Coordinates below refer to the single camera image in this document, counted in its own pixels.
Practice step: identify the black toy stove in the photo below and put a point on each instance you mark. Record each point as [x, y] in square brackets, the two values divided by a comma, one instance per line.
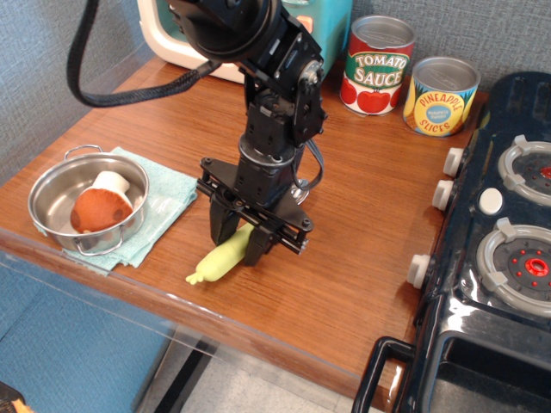
[482, 340]

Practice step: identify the brown toy mushroom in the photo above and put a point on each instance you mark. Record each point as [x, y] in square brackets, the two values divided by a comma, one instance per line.
[102, 205]

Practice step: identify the pineapple slices can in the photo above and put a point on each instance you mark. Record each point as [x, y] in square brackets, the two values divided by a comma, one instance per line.
[441, 93]

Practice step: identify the teal toy microwave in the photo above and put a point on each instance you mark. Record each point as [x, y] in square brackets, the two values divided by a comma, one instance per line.
[327, 21]

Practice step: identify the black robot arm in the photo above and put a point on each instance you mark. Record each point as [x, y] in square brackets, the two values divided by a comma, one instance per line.
[283, 70]

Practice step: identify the orange plush toy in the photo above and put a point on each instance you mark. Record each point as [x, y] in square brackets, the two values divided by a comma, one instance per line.
[12, 401]

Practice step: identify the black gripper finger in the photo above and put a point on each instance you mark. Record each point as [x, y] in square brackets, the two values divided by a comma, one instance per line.
[223, 221]
[260, 242]

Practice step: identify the yellow handled metal spoon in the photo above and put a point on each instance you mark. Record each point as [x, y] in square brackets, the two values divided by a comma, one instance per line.
[228, 254]

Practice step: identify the light teal cloth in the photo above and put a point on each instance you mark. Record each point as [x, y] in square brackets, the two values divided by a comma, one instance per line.
[170, 193]

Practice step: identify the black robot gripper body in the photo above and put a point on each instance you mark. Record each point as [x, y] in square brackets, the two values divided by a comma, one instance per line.
[259, 189]

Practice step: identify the tomato sauce can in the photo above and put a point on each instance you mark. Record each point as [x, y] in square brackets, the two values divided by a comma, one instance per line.
[379, 53]

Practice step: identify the metal pot with handles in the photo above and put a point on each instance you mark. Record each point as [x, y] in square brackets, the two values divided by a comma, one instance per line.
[53, 196]

